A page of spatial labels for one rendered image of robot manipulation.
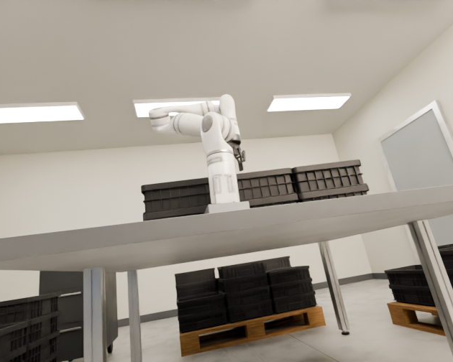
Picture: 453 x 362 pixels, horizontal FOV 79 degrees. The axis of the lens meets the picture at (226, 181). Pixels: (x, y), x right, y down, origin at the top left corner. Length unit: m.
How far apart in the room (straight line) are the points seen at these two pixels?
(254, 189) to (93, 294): 0.70
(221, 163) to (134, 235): 0.42
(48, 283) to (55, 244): 2.10
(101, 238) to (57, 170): 4.65
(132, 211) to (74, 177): 1.09
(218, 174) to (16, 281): 4.43
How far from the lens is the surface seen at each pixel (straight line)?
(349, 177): 1.23
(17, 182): 5.37
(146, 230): 0.56
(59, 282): 2.66
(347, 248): 5.41
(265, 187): 1.10
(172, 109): 1.30
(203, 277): 2.88
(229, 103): 1.30
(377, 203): 0.72
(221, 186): 0.85
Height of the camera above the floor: 0.59
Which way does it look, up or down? 17 degrees up
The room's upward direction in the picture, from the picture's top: 9 degrees counter-clockwise
